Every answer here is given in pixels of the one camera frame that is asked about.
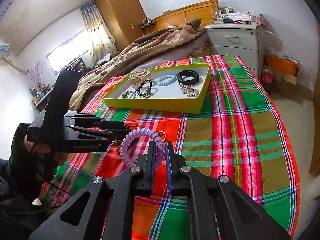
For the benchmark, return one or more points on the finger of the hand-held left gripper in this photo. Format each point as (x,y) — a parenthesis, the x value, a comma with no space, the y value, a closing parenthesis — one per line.
(100,123)
(110,133)

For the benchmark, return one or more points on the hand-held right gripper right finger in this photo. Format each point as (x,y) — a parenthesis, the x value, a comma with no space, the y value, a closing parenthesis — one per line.
(170,170)

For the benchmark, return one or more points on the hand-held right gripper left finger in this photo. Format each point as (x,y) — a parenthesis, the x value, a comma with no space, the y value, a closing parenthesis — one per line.
(152,166)

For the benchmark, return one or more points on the yellow-green cardboard box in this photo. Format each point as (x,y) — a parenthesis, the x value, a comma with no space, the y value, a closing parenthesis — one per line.
(162,105)

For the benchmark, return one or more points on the cream hair claw clip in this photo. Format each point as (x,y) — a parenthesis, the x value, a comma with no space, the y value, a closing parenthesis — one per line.
(140,78)

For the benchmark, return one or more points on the black wristband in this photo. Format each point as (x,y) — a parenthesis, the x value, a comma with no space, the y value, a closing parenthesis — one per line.
(195,78)

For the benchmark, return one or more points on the person's left forearm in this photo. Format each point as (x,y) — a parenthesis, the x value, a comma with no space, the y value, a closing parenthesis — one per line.
(22,175)

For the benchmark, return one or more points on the person's left hand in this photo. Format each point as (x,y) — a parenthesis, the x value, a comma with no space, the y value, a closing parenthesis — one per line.
(62,158)

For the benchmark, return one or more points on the shelf of small bottles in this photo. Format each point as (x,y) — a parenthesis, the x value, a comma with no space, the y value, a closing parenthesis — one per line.
(40,95)

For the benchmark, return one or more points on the dry branches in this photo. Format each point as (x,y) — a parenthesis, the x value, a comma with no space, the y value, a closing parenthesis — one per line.
(37,75)

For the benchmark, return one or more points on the plaid cloth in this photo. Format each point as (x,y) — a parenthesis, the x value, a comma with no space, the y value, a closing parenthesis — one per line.
(237,130)

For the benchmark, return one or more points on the mauve quilt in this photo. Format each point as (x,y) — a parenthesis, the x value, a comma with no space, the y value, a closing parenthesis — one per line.
(160,61)

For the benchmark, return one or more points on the pack of water bottles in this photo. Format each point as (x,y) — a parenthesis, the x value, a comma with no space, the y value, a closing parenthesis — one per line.
(5,50)

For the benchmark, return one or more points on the brown patterned blanket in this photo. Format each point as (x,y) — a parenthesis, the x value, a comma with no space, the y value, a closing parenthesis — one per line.
(150,47)

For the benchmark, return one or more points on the dotted curtain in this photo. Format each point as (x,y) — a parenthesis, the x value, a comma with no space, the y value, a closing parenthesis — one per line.
(97,30)

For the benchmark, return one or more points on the person's black jacket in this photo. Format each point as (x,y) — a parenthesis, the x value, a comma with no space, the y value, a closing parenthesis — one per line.
(15,220)

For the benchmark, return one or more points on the tall wooden wardrobe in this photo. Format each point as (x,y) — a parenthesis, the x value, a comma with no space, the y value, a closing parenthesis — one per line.
(120,10)

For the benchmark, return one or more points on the cola bottle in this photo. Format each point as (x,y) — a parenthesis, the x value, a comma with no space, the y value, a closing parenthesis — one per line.
(267,77)

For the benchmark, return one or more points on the grey nightstand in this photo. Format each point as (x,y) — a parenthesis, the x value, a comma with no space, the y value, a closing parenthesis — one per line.
(232,40)

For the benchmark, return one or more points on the wooden headboard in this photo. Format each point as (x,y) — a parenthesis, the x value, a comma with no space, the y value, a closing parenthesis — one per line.
(195,10)

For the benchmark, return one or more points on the orange cardboard box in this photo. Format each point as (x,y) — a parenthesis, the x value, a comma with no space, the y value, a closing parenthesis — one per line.
(282,66)

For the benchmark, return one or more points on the clear glass cup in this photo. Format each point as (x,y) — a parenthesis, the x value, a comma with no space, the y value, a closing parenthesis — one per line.
(217,17)

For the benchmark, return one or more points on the clear plastic bag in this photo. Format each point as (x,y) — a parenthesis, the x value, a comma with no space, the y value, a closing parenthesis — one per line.
(275,42)

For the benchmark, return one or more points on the pile of nightstand clutter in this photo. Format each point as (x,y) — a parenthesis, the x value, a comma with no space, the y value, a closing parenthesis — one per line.
(240,16)

